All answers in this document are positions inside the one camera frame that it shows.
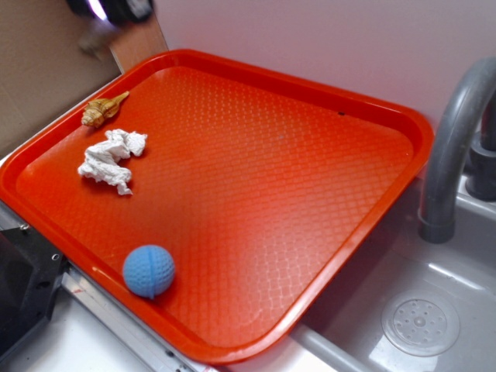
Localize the black mounting bracket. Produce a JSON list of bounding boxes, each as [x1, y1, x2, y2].
[[1, 224, 67, 360]]

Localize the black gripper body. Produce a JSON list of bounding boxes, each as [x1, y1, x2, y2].
[[66, 0, 154, 26]]

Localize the light wooden board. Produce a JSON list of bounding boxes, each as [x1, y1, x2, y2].
[[110, 15, 168, 74]]

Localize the grey plastic sink basin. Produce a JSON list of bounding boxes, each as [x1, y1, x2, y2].
[[292, 182, 495, 371]]

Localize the brown wood chip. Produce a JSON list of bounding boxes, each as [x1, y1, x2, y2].
[[78, 23, 112, 60]]

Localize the dark grey faucet knob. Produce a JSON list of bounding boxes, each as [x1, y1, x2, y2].
[[466, 132, 495, 202]]

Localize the grey curved faucet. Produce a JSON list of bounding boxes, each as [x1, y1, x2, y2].
[[418, 57, 495, 243]]

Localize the brown cardboard panel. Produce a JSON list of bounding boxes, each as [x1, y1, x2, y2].
[[1, 1, 120, 156]]

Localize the round sink drain strainer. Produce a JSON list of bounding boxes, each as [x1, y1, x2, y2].
[[381, 295, 460, 357]]

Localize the crumpled white tissue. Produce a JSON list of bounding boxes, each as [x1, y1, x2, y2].
[[77, 129, 148, 196]]

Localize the blue dimpled ball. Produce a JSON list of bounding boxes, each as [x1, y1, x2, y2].
[[122, 245, 175, 299]]

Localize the red plastic tray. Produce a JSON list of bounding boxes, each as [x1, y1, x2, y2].
[[1, 50, 433, 365]]

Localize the tan spiral seashell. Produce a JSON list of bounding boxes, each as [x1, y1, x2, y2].
[[81, 91, 129, 128]]

